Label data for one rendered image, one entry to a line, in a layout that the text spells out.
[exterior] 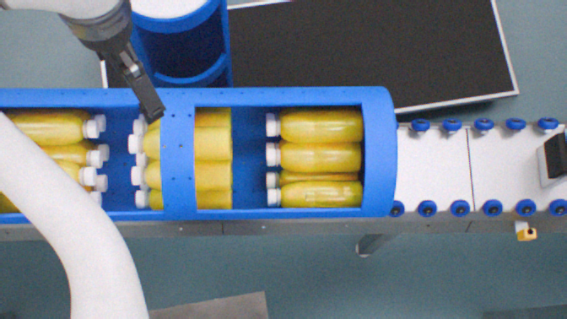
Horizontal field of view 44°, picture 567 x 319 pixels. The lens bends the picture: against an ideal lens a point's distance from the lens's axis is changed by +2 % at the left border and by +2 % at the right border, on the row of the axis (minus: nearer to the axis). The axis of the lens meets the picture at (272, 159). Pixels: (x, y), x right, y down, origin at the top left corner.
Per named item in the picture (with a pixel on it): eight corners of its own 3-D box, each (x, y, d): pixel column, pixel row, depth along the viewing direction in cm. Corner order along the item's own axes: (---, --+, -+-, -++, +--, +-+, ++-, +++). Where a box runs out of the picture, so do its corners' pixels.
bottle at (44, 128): (-9, 110, 144) (84, 110, 145) (3, 114, 151) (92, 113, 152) (-9, 145, 144) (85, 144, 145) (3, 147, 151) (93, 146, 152)
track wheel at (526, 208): (539, 202, 160) (537, 197, 161) (519, 203, 159) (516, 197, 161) (535, 218, 162) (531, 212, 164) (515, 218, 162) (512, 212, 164)
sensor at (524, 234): (529, 240, 166) (537, 237, 162) (516, 240, 166) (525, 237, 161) (525, 208, 168) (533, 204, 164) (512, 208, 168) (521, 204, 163)
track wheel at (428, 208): (440, 203, 159) (437, 198, 160) (419, 204, 159) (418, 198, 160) (436, 218, 162) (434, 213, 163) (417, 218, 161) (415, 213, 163)
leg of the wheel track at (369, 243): (371, 256, 254) (408, 229, 193) (355, 256, 254) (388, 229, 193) (370, 240, 256) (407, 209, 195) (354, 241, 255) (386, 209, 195)
